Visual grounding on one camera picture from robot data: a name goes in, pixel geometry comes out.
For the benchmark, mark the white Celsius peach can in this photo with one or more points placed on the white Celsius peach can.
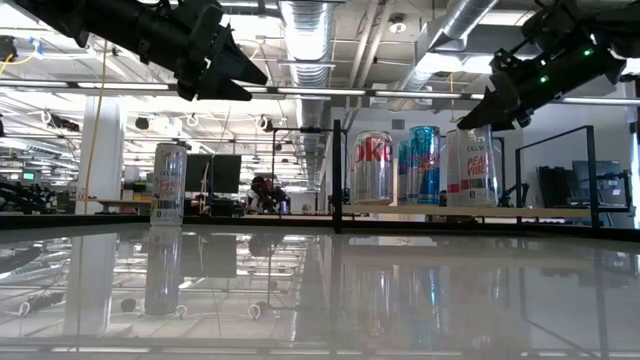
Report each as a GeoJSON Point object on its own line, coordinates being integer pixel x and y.
{"type": "Point", "coordinates": [480, 170]}

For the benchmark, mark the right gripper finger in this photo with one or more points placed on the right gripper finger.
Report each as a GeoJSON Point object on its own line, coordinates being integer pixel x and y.
{"type": "Point", "coordinates": [487, 115]}
{"type": "Point", "coordinates": [500, 128]}

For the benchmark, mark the white building column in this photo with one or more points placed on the white building column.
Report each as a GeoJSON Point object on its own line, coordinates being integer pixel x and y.
{"type": "Point", "coordinates": [102, 160]}

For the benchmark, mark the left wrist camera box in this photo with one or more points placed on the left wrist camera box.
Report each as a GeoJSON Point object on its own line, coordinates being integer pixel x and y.
{"type": "Point", "coordinates": [200, 12]}

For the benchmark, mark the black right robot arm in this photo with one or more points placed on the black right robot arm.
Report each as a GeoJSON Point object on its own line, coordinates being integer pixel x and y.
{"type": "Point", "coordinates": [600, 25]}

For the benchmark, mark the black ceiling dome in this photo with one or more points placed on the black ceiling dome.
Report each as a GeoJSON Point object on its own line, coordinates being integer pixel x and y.
{"type": "Point", "coordinates": [142, 123]}

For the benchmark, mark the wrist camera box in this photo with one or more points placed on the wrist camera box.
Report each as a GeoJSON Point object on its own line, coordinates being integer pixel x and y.
{"type": "Point", "coordinates": [200, 12]}
{"type": "Point", "coordinates": [505, 62]}

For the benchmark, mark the wooden shelf board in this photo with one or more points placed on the wooden shelf board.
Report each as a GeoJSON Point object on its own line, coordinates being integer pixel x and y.
{"type": "Point", "coordinates": [540, 212]}

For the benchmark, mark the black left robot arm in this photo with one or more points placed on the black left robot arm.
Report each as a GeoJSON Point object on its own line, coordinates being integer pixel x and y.
{"type": "Point", "coordinates": [100, 20]}

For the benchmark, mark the silver Diet Coke can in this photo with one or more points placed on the silver Diet Coke can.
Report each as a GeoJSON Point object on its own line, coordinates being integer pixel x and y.
{"type": "Point", "coordinates": [372, 170]}

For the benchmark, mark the green exit sign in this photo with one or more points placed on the green exit sign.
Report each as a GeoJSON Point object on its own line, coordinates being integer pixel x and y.
{"type": "Point", "coordinates": [28, 176]}

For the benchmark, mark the person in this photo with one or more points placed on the person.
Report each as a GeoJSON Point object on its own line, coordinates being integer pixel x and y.
{"type": "Point", "coordinates": [265, 195]}

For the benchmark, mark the dark background screen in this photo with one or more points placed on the dark background screen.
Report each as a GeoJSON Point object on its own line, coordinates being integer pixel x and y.
{"type": "Point", "coordinates": [602, 180]}
{"type": "Point", "coordinates": [555, 187]}

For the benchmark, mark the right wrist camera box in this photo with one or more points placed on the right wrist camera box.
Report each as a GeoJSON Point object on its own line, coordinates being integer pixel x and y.
{"type": "Point", "coordinates": [505, 62]}

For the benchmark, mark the black monitor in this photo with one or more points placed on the black monitor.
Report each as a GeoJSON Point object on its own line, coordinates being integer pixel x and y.
{"type": "Point", "coordinates": [199, 172]}
{"type": "Point", "coordinates": [227, 172]}

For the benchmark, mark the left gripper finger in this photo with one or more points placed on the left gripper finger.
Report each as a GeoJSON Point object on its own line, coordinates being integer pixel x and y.
{"type": "Point", "coordinates": [235, 62]}
{"type": "Point", "coordinates": [222, 91]}

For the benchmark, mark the black background stand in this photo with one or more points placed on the black background stand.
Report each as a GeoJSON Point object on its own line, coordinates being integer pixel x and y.
{"type": "Point", "coordinates": [274, 150]}

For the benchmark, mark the round ceiling sensor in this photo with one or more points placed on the round ceiling sensor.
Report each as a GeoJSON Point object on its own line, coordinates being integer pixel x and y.
{"type": "Point", "coordinates": [397, 24]}

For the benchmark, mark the silver ventilation duct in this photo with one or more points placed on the silver ventilation duct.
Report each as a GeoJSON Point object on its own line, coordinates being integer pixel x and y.
{"type": "Point", "coordinates": [460, 20]}
{"type": "Point", "coordinates": [307, 30]}

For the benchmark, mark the blue silver Red Bull can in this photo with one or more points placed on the blue silver Red Bull can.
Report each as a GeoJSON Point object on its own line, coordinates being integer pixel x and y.
{"type": "Point", "coordinates": [425, 167]}
{"type": "Point", "coordinates": [404, 172]}

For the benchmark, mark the silver dark can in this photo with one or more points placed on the silver dark can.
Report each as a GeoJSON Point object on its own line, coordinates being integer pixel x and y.
{"type": "Point", "coordinates": [453, 167]}

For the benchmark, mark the white Celsius tropical can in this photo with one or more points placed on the white Celsius tropical can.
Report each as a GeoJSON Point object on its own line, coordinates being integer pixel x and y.
{"type": "Point", "coordinates": [168, 190]}

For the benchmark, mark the black metal shelf frame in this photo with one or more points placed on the black metal shelf frame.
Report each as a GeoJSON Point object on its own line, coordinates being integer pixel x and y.
{"type": "Point", "coordinates": [337, 175]}

